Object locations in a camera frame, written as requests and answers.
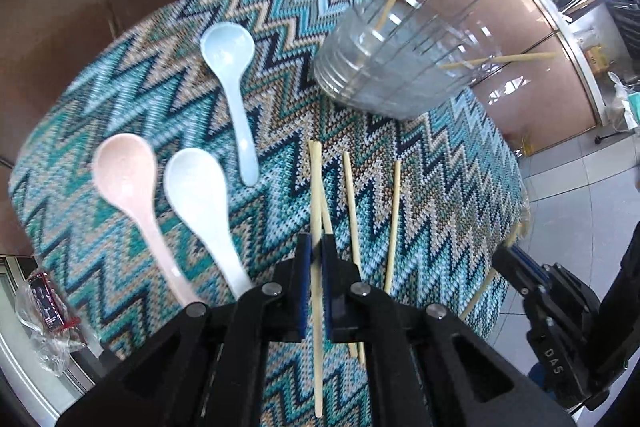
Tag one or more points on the black dish rack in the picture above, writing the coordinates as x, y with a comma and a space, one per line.
626, 16

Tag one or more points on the zigzag patterned table cloth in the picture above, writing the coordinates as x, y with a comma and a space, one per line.
123, 296

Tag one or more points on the white plastic spoon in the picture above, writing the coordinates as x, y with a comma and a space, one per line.
195, 187

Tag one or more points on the plastic bag with red item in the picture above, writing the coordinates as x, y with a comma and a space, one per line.
54, 332

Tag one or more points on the pink plastic spoon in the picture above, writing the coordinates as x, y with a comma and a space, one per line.
124, 172

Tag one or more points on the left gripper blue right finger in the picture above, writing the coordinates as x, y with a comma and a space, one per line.
338, 275

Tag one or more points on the yellow oil bottle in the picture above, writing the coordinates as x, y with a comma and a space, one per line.
597, 60

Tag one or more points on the clear wire utensil holder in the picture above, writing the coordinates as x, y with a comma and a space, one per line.
400, 58

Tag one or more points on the light blue plastic spoon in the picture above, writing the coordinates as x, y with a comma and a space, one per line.
228, 49

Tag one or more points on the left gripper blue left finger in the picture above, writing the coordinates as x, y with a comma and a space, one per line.
299, 288

